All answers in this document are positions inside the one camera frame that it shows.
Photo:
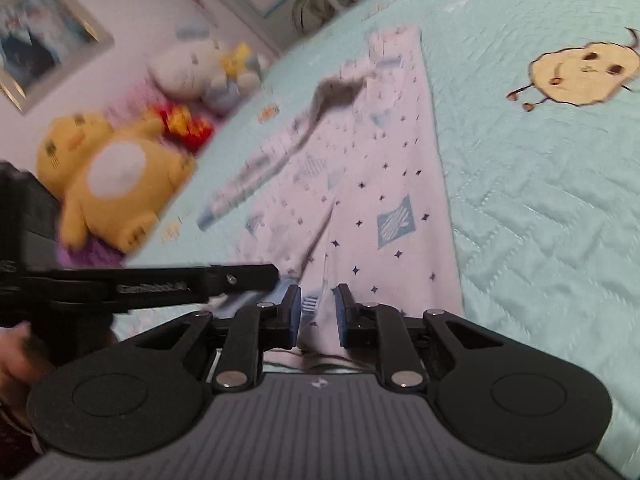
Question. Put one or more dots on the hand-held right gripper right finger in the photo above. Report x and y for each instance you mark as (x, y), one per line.
(342, 315)

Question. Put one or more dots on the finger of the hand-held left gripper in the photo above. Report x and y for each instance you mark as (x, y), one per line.
(245, 277)

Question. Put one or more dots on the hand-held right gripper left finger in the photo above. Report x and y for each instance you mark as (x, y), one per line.
(295, 315)

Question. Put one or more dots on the white diamond-print shirt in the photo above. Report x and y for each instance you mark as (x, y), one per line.
(380, 185)

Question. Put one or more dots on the person's left hand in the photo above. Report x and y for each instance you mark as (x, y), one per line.
(17, 365)

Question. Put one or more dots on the yellow plush toy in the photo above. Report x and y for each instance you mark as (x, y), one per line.
(115, 175)

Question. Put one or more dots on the red plush toy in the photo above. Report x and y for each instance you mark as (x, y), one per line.
(187, 127)

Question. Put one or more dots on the white cat plush toy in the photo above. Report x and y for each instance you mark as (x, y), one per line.
(195, 70)

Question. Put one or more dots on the bee-print quilted bedspread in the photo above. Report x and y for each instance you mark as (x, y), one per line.
(525, 185)

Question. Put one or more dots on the framed wall picture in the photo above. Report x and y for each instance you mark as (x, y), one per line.
(45, 40)

